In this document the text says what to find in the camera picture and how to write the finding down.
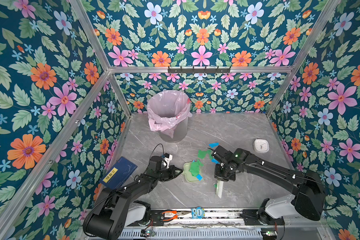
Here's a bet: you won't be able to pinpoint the white kitchen timer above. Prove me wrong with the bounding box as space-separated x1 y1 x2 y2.
253 139 270 153

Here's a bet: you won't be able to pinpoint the blue crumpled paper scrap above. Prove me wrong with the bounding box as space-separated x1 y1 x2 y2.
211 159 220 164

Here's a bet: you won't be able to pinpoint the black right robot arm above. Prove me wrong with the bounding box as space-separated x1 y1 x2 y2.
211 146 326 225

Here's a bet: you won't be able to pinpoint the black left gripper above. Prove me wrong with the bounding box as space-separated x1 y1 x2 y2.
155 165 184 183

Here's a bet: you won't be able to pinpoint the black wall hook rail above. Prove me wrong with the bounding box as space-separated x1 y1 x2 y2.
167 66 231 75

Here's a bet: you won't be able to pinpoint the blue book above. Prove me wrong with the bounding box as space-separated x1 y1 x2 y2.
100 157 137 190

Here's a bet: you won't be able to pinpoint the metal mesh trash bin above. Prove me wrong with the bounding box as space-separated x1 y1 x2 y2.
159 117 189 143

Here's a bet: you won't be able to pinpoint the large green paper scrap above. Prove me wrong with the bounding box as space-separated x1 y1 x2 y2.
189 160 204 177

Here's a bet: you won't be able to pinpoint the pink plastic bin liner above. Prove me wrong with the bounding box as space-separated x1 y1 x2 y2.
146 90 192 138

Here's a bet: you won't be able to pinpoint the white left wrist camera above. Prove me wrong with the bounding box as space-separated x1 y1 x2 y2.
163 153 173 169

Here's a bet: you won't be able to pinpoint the light green hand brush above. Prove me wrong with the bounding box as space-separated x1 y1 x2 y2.
216 180 224 199

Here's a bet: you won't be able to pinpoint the light green dustpan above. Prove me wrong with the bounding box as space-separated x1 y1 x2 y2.
183 161 204 183

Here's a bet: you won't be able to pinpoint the blue paper scrap top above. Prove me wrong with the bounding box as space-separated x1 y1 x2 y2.
209 143 219 149

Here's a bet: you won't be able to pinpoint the blue owl figurine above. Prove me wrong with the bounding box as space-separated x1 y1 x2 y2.
191 207 205 219

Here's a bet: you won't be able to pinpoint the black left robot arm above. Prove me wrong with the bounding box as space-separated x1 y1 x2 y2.
83 156 184 240

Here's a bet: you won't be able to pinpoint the orange handled pliers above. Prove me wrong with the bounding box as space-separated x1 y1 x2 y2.
159 210 191 223

